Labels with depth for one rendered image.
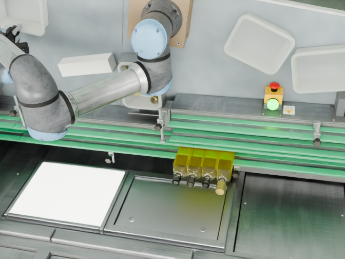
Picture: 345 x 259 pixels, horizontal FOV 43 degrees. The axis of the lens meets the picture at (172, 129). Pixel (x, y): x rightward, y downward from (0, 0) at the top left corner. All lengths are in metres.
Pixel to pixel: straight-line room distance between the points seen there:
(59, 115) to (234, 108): 0.76
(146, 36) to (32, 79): 0.39
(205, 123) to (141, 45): 0.47
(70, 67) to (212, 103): 0.63
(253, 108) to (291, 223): 0.47
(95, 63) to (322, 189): 1.09
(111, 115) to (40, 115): 0.70
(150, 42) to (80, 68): 0.56
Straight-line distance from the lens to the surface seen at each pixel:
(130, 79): 1.48
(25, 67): 1.35
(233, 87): 1.87
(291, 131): 1.75
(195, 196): 1.84
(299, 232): 1.79
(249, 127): 1.76
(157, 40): 1.46
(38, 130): 1.38
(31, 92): 1.32
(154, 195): 1.86
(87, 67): 1.93
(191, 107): 1.83
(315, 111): 1.84
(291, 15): 1.71
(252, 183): 1.95
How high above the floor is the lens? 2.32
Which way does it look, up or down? 50 degrees down
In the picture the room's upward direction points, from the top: 159 degrees counter-clockwise
